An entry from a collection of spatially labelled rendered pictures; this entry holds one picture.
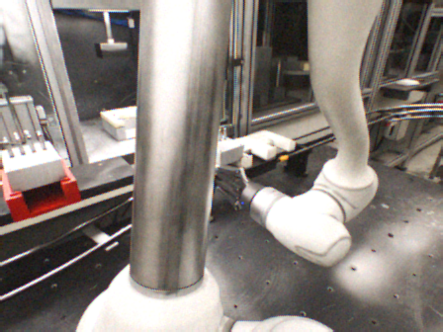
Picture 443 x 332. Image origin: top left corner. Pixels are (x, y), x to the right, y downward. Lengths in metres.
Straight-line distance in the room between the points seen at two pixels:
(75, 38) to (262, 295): 1.07
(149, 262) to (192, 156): 0.13
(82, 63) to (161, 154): 0.98
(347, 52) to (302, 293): 0.56
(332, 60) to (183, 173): 0.23
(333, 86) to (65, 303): 0.72
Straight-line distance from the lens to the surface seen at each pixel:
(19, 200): 0.67
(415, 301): 0.86
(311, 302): 0.76
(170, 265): 0.35
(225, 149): 0.83
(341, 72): 0.40
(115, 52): 1.02
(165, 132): 0.30
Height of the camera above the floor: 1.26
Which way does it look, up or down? 28 degrees down
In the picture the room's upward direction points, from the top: straight up
